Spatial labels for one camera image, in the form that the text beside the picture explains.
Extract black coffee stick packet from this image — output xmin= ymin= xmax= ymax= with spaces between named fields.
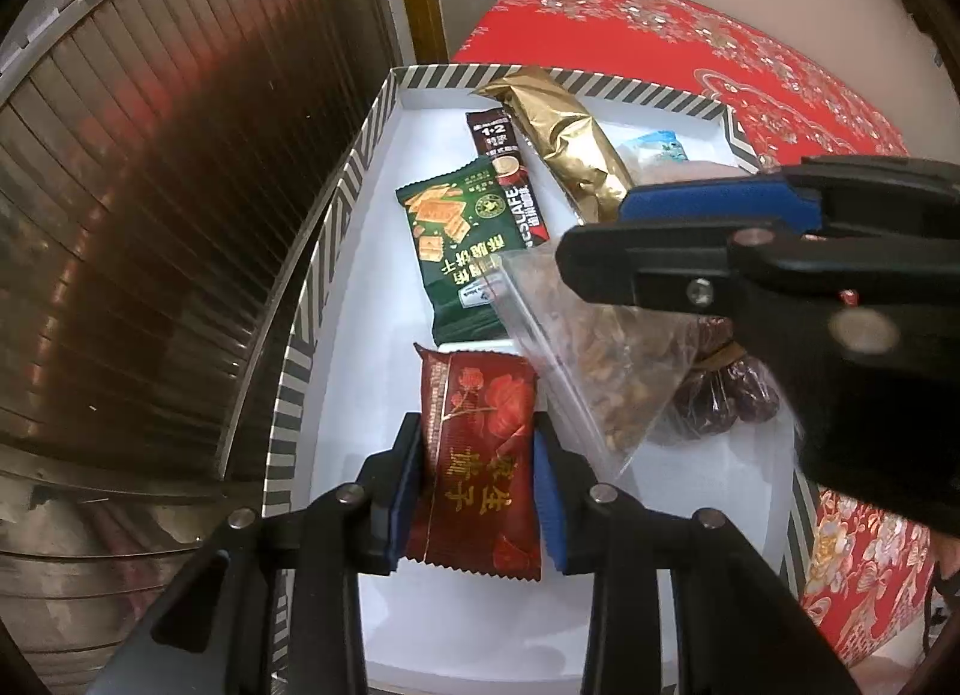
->
xmin=465 ymin=108 xmax=548 ymax=250

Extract red floral tablecloth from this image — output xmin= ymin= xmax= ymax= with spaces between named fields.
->
xmin=450 ymin=0 xmax=938 ymax=666

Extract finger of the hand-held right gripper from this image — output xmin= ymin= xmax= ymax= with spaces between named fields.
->
xmin=619 ymin=155 xmax=960 ymax=242
xmin=555 ymin=221 xmax=860 ymax=310

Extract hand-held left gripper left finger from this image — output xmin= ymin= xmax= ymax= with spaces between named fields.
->
xmin=86 ymin=411 xmax=425 ymax=695

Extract metal roller shutter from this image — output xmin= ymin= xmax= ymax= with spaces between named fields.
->
xmin=0 ymin=0 xmax=398 ymax=666

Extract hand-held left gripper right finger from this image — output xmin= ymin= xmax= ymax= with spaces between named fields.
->
xmin=531 ymin=416 xmax=863 ymax=695

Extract striped-edge white box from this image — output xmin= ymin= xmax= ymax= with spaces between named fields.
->
xmin=259 ymin=63 xmax=826 ymax=695

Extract clear bag of walnuts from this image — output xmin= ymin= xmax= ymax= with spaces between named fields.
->
xmin=495 ymin=248 xmax=702 ymax=486

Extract blue snack packet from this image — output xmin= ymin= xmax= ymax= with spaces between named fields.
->
xmin=621 ymin=130 xmax=689 ymax=182

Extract gold foil snack packet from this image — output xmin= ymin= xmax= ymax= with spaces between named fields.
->
xmin=470 ymin=66 xmax=635 ymax=223

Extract green biscuit packet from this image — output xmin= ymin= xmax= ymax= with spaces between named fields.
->
xmin=396 ymin=156 xmax=526 ymax=345

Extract clear bag of red dates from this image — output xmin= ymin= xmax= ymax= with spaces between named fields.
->
xmin=652 ymin=316 xmax=785 ymax=445

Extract dark red snack packet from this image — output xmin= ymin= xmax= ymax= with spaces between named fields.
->
xmin=405 ymin=344 xmax=542 ymax=582

